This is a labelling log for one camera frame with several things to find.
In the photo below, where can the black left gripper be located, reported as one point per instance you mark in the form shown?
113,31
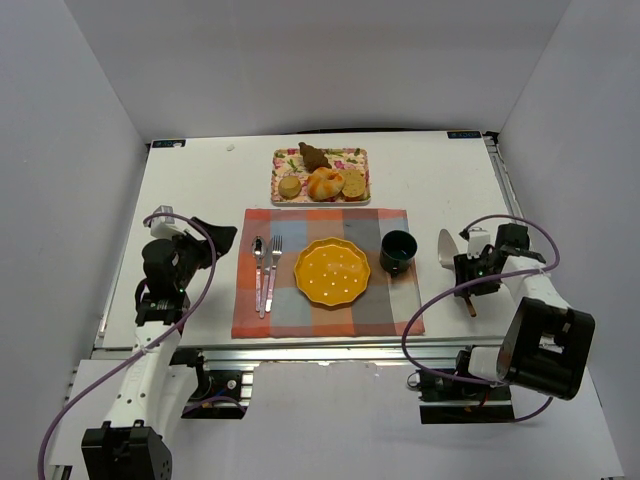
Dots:
201,242

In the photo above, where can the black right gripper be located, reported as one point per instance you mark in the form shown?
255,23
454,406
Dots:
467,273

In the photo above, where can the steel spatula wooden handle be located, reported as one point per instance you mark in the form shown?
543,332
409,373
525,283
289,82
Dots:
447,250

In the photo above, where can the brown toast slice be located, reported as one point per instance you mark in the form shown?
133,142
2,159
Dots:
355,186

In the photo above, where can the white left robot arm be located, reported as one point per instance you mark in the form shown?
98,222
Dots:
131,443

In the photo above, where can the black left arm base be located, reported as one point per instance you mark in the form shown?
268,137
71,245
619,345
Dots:
218,394

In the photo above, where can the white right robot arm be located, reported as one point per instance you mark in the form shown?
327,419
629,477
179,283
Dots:
547,344

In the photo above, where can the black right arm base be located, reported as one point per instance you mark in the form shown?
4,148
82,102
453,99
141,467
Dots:
445,402

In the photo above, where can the orange striped bread roll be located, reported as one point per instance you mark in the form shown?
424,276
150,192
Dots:
324,183

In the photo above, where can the checkered orange grey placemat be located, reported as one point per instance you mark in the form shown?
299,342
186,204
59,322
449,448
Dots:
382,310

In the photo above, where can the small round yellow muffin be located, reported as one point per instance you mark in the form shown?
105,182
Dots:
289,187

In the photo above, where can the dark green mug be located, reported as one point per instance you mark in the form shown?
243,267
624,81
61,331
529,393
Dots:
398,249

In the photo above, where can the left blue corner label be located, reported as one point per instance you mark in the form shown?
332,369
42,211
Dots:
168,143

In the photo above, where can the yellow dotted plate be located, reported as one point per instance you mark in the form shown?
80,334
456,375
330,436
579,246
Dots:
332,272

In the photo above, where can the brown chocolate croissant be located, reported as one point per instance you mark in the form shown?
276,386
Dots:
312,157

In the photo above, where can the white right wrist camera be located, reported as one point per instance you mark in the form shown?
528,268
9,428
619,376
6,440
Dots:
477,240

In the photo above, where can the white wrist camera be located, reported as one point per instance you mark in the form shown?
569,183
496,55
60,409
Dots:
163,225
477,240

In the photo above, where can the steel spoon pink handle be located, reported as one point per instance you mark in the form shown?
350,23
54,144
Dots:
259,251

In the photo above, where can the steel fork pink handle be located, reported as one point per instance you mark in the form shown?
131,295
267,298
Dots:
276,252

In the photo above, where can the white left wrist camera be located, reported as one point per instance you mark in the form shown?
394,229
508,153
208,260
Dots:
163,225

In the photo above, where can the aluminium table frame rail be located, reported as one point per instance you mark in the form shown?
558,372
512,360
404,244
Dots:
439,182

